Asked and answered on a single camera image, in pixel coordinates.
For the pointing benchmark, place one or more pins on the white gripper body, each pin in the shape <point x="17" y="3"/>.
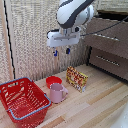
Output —
<point x="63" y="37"/>

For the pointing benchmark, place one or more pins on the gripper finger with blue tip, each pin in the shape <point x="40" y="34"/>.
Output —
<point x="55" y="52"/>
<point x="68" y="50"/>

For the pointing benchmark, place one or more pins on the pink mug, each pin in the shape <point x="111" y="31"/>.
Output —
<point x="57" y="93"/>

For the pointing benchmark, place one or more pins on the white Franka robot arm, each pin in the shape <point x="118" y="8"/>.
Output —
<point x="71" y="11"/>

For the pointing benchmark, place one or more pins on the red plastic bowl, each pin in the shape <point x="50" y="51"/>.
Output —
<point x="53" y="81"/>

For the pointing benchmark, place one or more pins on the red yellow snack box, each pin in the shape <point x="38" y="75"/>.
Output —
<point x="77" y="79"/>

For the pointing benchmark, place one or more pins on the wooden drawer cabinet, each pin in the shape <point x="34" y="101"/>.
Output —
<point x="106" y="46"/>

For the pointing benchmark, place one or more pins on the red shopping basket blue rim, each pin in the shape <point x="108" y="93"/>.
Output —
<point x="23" y="100"/>

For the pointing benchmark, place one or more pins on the black vertical screen post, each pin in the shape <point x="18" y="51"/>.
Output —
<point x="10" y="43"/>

